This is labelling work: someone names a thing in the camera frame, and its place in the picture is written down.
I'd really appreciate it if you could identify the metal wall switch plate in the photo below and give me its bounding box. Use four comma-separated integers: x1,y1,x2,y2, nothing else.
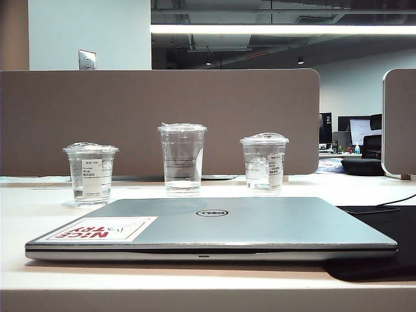
77,49,97,71

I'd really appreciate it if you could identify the medium clear cup with label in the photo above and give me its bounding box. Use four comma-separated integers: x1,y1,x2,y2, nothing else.
239,132,290,190

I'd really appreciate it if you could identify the tall clear plastic cup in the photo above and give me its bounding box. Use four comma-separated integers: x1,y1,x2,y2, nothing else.
157,122,208,197

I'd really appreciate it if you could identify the long ceiling light strip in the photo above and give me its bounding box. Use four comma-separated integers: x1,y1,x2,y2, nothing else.
151,23,416,35

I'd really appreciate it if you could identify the black round cushion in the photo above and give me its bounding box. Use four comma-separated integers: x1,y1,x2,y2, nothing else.
339,157,383,176

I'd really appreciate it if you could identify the lit computer monitor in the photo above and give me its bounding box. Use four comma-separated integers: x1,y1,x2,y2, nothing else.
349,118,374,138

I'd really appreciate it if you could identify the black office chair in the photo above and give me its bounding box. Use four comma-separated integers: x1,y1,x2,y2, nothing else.
361,113,384,160

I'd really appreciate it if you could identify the black desk mat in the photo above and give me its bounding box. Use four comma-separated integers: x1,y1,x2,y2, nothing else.
324,204,416,283

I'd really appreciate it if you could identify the black sign with numeral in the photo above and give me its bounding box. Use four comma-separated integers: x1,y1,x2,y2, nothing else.
319,112,333,144

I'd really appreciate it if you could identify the black cable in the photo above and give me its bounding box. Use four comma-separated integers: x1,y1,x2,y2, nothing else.
376,191,416,207

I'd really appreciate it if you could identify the short clear cup with label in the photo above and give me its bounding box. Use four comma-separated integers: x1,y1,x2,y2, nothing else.
62,142,120,209

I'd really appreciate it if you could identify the narrow brown desk divider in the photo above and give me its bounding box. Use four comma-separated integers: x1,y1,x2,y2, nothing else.
382,68,416,178

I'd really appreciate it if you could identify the silver Dell laptop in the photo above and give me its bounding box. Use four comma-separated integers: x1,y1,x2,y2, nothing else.
25,196,399,262

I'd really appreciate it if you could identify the wide brown desk divider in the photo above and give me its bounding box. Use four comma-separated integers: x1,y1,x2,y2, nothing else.
0,68,321,178

